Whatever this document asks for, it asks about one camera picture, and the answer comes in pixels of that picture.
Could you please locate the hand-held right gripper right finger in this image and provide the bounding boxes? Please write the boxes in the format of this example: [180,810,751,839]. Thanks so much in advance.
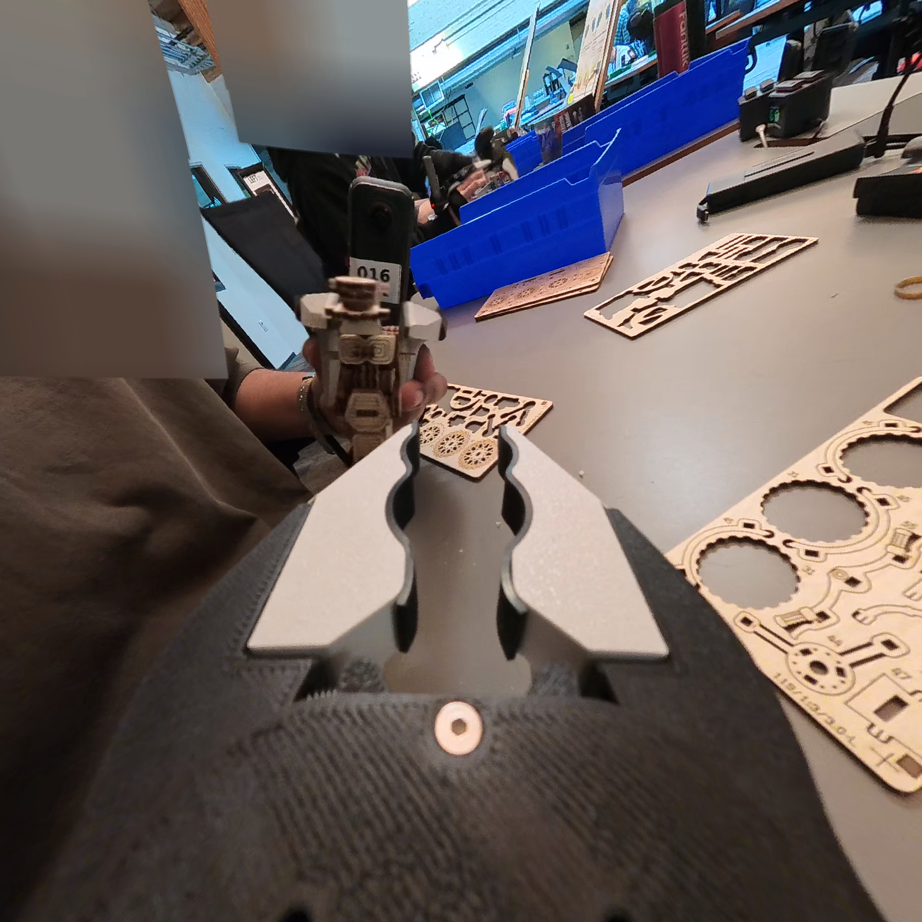
[497,425,671,668]

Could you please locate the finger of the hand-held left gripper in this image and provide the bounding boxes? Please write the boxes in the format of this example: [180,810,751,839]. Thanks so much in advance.
[398,299,448,379]
[298,291,341,393]

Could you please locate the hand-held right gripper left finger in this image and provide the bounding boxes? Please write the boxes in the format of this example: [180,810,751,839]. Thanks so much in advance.
[245,421,423,662]

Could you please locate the small wooden puzzle model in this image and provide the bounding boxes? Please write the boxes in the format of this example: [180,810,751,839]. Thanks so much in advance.
[328,277,406,465]

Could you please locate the person's left forearm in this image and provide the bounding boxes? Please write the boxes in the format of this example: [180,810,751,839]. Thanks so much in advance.
[229,366,319,442]

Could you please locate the grey desk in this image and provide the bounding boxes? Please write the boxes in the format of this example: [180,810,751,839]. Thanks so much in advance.
[295,65,922,890]

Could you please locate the person's left hand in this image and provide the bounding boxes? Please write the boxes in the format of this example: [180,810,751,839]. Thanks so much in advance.
[301,335,449,433]

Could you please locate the large blue plastic bin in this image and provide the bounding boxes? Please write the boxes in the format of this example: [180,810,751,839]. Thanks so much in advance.
[408,130,625,310]

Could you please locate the wooden puzzle sheet with wheels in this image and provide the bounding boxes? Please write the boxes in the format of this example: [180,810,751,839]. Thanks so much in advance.
[420,383,554,481]

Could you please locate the stack of wooden puzzle sheets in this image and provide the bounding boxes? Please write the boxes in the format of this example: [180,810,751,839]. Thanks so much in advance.
[474,252,614,321]

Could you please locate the large wooden sheet round holes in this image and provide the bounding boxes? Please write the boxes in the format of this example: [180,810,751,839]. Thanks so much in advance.
[666,377,922,795]

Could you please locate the leaning wooden board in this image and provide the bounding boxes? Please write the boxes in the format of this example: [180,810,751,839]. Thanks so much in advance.
[572,0,624,109]

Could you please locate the long blue plastic bin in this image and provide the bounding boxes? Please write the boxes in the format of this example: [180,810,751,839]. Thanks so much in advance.
[562,39,751,175]

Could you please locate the red banner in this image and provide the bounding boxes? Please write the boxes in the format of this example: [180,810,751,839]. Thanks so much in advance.
[654,0,694,79]

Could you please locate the long emptied wooden puzzle sheet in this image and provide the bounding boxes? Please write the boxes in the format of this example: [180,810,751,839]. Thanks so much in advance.
[584,233,819,340]

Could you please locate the flat black case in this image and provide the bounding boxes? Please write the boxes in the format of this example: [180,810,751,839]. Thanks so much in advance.
[696,130,866,221]

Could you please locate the black battery charger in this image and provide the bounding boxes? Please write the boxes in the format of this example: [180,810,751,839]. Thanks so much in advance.
[738,68,834,142]

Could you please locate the black device base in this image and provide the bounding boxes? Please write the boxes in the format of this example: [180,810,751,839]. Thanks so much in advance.
[853,155,922,218]

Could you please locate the black gooseneck cable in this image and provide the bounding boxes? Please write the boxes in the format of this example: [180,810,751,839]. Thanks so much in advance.
[863,68,922,158]

